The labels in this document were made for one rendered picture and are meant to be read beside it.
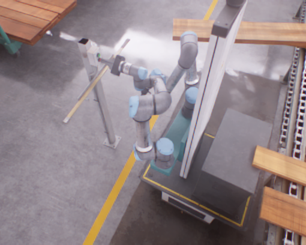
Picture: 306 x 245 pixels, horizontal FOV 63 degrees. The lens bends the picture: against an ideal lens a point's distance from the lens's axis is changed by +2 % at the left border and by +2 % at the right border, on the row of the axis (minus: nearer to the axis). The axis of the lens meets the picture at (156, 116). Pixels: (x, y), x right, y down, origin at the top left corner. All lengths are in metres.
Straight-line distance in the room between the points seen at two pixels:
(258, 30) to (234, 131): 1.12
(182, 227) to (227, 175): 0.88
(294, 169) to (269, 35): 1.28
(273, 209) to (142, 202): 1.21
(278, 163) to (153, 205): 1.18
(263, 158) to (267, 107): 1.52
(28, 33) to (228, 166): 2.70
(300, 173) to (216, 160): 0.50
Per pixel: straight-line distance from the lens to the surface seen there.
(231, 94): 3.20
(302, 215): 1.72
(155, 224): 2.38
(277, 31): 2.66
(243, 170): 1.71
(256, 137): 1.86
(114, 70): 1.68
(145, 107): 1.30
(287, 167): 1.80
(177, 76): 1.73
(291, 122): 2.09
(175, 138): 1.92
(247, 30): 2.56
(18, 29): 3.54
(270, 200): 1.67
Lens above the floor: 2.34
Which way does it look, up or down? 55 degrees down
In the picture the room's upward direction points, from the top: 1 degrees clockwise
